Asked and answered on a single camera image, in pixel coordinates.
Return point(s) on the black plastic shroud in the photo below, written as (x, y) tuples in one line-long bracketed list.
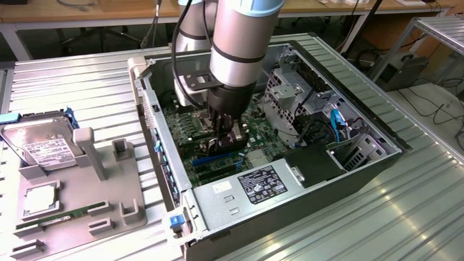
[(310, 163)]

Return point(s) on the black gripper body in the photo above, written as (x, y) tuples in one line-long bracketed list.
[(232, 100)]

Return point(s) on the long black expansion slot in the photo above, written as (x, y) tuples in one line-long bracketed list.
[(212, 179), (213, 172)]

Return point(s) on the black tripod base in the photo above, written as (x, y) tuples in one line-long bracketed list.
[(105, 34)]

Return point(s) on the CPU chip with metal lid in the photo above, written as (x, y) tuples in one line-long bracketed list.
[(40, 200)]

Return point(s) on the wooden desk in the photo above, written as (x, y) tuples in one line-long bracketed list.
[(108, 15)]

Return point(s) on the blue case latch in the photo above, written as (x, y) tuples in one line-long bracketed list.
[(174, 220)]

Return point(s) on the blue expansion slot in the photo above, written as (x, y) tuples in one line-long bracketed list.
[(202, 161)]

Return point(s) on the grey parts rack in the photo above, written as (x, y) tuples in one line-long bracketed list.
[(72, 195)]

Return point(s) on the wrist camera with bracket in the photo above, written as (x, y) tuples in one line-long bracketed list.
[(188, 95)]

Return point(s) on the blue card retention clip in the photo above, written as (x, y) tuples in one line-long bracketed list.
[(156, 141)]

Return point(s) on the grey power supply unit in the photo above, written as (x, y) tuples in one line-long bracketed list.
[(232, 201)]

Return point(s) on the green RAM stick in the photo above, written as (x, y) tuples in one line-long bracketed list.
[(53, 216)]

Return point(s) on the silver hard disk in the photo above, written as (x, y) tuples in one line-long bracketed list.
[(40, 141)]

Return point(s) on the grey computer box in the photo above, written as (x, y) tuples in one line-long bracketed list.
[(401, 70)]

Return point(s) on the metal socket cover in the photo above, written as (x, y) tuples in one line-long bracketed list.
[(241, 130)]

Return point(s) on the green Dell motherboard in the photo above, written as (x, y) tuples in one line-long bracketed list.
[(224, 168)]

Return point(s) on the metal disk bay cage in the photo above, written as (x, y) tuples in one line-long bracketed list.
[(285, 108)]

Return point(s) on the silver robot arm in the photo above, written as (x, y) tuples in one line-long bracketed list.
[(238, 40)]

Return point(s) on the CPU socket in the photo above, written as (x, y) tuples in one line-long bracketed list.
[(201, 123)]

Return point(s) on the metal slat table frame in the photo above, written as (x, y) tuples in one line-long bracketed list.
[(434, 30)]

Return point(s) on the open black PC case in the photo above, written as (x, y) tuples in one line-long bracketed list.
[(325, 204)]

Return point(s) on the silver chipset heatsink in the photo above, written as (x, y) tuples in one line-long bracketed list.
[(258, 157)]

